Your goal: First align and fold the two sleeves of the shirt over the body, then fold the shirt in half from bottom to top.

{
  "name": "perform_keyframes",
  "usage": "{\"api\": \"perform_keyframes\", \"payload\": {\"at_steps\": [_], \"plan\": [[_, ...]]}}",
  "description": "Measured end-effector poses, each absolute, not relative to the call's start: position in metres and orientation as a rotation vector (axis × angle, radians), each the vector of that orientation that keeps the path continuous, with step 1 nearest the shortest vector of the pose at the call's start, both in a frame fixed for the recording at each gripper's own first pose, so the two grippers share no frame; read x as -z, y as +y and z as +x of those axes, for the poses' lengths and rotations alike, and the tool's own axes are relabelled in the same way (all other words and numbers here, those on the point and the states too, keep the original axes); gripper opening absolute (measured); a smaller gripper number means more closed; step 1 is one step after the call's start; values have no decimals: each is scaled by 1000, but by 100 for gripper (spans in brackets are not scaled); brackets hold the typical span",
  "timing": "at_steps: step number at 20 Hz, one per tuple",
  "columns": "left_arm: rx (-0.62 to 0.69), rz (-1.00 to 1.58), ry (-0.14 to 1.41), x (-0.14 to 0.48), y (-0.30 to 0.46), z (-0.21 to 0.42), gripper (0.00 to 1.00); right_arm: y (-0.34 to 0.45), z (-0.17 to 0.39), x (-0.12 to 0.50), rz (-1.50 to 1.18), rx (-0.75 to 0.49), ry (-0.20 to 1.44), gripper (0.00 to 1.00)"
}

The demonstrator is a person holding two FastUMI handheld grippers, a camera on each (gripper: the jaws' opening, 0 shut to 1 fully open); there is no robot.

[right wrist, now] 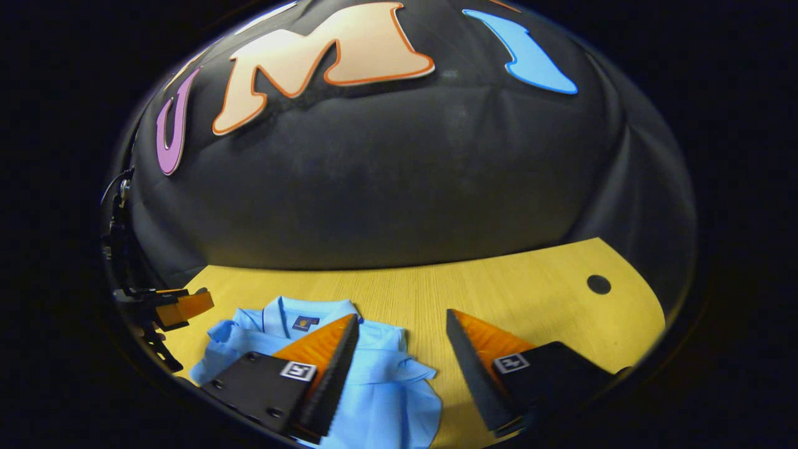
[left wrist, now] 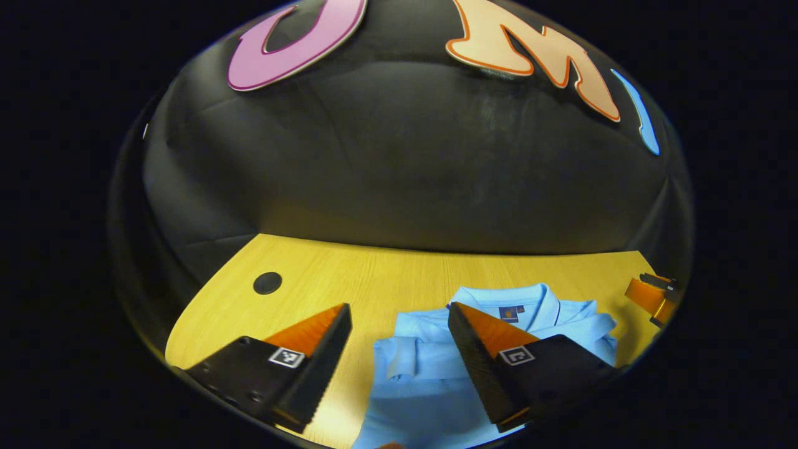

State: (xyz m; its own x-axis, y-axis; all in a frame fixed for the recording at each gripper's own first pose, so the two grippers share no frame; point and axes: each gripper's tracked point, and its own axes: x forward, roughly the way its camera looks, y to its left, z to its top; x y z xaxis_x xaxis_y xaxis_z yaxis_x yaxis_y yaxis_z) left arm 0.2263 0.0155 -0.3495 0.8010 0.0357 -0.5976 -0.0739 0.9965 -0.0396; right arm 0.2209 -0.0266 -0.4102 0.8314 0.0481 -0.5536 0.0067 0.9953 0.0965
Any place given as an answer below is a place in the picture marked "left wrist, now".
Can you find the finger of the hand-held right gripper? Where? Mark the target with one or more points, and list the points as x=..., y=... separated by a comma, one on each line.
x=661, y=282
x=645, y=297

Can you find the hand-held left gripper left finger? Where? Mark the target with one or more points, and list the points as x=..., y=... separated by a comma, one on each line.
x=321, y=368

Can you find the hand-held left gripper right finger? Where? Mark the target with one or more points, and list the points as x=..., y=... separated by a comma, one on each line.
x=483, y=374

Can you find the light blue T-shirt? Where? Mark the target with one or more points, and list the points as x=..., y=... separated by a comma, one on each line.
x=424, y=374

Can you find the black table grommet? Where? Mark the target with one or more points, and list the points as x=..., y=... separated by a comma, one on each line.
x=267, y=282

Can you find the black backdrop cloth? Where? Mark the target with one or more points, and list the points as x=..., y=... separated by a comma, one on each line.
x=405, y=162

